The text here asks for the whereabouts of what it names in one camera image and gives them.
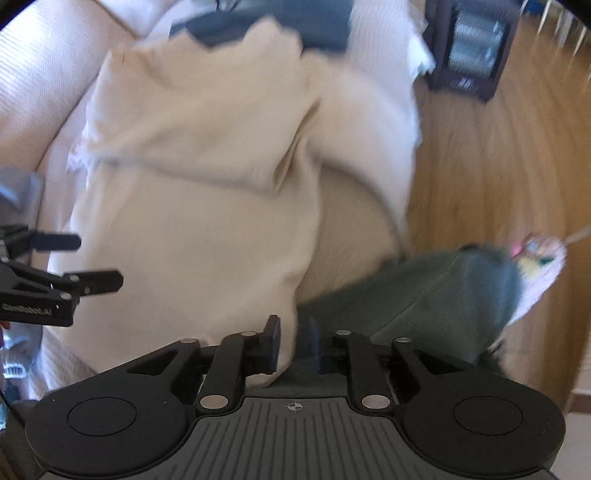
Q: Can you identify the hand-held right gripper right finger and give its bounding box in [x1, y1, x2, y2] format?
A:
[298, 316, 467, 414]

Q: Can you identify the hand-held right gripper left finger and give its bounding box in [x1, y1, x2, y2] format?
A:
[127, 315, 282, 414]

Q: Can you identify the cream sofa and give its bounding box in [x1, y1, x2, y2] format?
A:
[0, 0, 437, 402]

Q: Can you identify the white knit sweater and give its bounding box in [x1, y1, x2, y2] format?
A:
[60, 16, 423, 388]

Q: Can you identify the dark purple space heater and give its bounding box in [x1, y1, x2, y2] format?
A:
[424, 0, 520, 102]

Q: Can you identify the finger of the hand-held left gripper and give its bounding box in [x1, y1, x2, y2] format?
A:
[9, 261, 124, 303]
[18, 231, 82, 253]

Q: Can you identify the blue fleece garment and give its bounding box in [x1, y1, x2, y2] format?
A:
[170, 7, 354, 52]

